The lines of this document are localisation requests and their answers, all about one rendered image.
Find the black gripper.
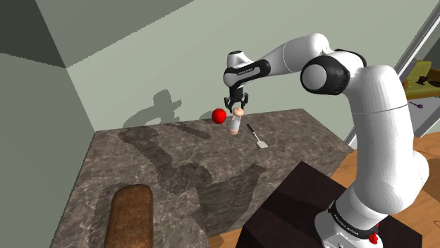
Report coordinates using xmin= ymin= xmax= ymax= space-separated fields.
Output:
xmin=224 ymin=85 xmax=250 ymax=112

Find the white bottle with tan ends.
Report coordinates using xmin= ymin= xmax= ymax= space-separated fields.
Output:
xmin=228 ymin=106 xmax=245 ymax=136

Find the red apple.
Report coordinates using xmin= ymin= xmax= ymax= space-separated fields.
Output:
xmin=212 ymin=108 xmax=227 ymax=124

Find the dark robot stand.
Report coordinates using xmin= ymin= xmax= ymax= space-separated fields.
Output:
xmin=235 ymin=160 xmax=423 ymax=248

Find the brown bread loaf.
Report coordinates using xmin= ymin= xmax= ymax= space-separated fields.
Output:
xmin=104 ymin=184 xmax=154 ymax=248

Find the yellow-green table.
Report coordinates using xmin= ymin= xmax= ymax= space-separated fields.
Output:
xmin=403 ymin=60 xmax=440 ymax=101

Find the spatula with black handle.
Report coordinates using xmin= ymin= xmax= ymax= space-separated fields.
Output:
xmin=246 ymin=123 xmax=269 ymax=149

